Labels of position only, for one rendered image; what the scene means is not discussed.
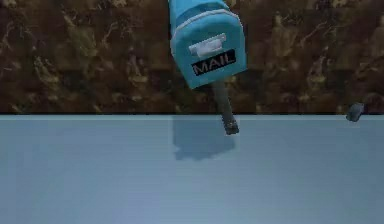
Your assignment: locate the blue mailbox on grey post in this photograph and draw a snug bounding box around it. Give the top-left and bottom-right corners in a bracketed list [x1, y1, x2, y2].
[167, 0, 249, 136]

